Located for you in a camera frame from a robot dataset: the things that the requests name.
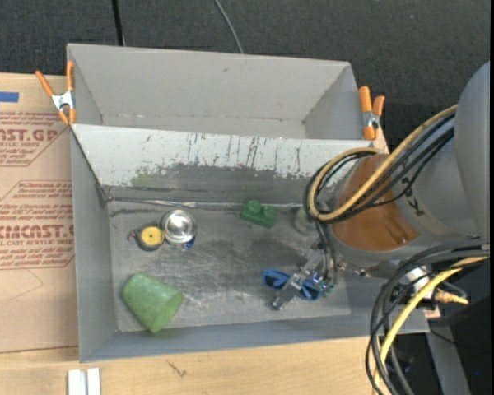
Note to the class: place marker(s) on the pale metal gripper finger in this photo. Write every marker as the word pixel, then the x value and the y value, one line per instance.
pixel 287 292

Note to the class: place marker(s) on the blue sunglasses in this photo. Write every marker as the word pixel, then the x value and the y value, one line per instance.
pixel 275 279

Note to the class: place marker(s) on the green toy brick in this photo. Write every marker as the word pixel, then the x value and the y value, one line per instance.
pixel 257 213

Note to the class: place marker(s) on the silver metal can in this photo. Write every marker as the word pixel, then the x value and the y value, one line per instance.
pixel 178 225

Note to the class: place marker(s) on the green plastic cup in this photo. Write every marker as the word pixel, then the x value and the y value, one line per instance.
pixel 150 300

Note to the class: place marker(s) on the yellow and grey round tape measure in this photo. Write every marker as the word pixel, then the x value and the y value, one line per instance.
pixel 150 236

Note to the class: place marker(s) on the grey metal bin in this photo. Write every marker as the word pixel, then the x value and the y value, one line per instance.
pixel 214 97

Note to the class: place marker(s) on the brown cardboard board red print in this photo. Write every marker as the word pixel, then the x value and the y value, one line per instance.
pixel 29 220

